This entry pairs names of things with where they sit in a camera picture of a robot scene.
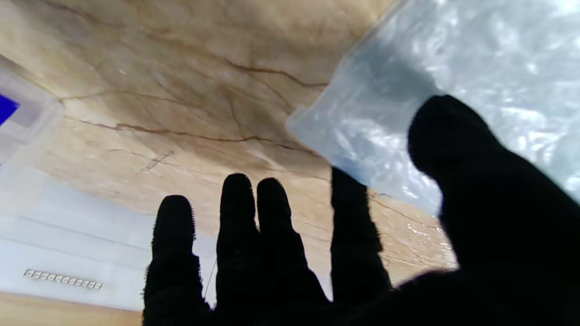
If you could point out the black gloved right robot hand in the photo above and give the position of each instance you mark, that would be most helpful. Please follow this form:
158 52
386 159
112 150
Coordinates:
498 249

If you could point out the clear bubble film sheet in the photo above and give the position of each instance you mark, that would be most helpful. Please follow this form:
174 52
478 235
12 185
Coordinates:
453 54

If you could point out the printed kitchen backdrop banner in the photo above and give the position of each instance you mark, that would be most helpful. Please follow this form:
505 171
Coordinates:
81 253

